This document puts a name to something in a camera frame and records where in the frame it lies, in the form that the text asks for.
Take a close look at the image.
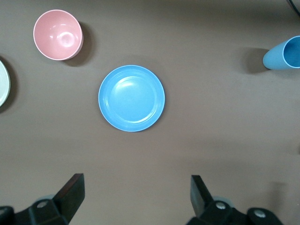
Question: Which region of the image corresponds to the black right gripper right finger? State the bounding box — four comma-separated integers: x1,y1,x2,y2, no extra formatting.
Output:
187,175,249,225

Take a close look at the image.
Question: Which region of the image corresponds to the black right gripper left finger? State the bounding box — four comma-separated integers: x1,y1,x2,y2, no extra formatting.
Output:
15,173,85,225

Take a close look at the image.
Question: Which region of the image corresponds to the blue plate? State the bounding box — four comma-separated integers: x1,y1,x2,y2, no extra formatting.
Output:
98,65,166,132

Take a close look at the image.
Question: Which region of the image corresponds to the brown table cloth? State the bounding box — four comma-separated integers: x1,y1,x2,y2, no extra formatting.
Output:
0,0,300,225

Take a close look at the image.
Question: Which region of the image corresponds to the beige plate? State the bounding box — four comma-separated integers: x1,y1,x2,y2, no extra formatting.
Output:
0,60,11,107

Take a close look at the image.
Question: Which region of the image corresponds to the blue cup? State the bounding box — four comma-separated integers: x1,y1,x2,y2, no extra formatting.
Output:
262,35,300,70

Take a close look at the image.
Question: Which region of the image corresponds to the pink bowl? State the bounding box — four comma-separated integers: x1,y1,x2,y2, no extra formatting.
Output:
33,9,84,61

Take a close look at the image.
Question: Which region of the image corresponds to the black floor cable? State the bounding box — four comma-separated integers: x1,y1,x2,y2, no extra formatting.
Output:
287,0,300,15

